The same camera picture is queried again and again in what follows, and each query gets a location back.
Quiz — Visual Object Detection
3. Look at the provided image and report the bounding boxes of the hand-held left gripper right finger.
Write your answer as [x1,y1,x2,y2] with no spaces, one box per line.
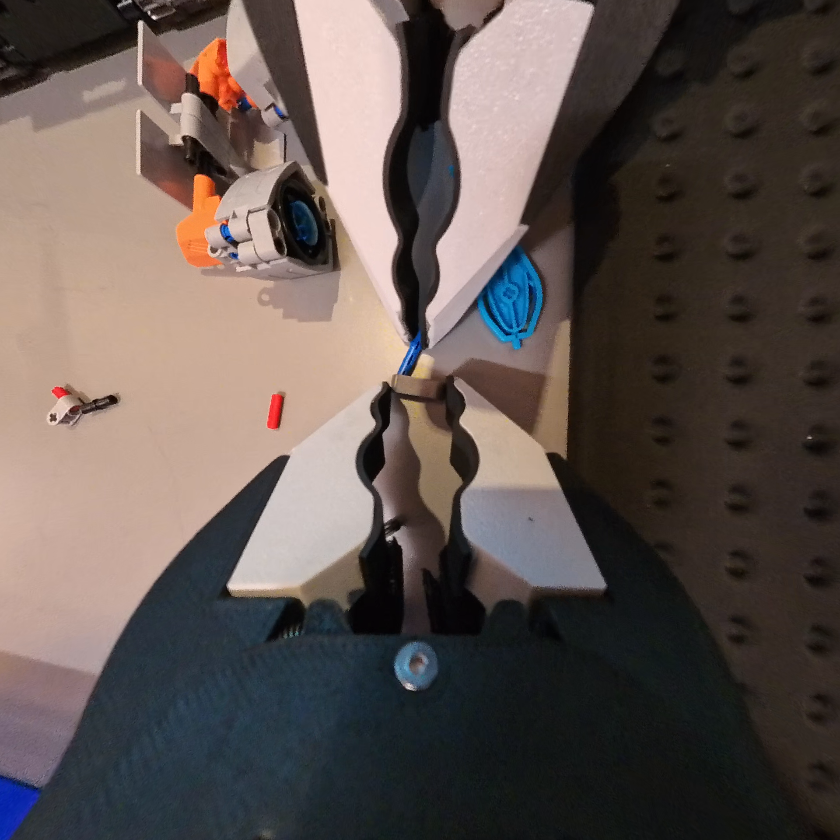
[445,379,609,634]

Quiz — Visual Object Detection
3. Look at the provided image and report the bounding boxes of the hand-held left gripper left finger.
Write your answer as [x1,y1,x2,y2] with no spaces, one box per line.
[225,382,395,634]

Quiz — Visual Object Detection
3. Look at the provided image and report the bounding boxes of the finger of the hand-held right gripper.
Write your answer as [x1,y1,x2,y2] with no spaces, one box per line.
[290,0,431,345]
[420,0,596,350]

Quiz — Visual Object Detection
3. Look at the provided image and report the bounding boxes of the small grey connector block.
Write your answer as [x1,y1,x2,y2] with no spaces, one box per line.
[391,373,455,404]

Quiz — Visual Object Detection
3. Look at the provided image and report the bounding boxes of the grey orange toy robot head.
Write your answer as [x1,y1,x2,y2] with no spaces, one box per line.
[134,20,337,281]

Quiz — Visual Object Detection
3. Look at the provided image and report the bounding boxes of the blue plastic toy tool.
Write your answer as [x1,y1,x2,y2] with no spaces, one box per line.
[476,245,546,350]

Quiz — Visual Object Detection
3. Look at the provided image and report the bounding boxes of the black studded mat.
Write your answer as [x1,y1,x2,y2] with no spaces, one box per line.
[567,0,840,840]

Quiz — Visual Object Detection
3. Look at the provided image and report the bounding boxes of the white red black connector piece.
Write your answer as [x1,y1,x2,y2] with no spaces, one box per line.
[46,385,121,428]

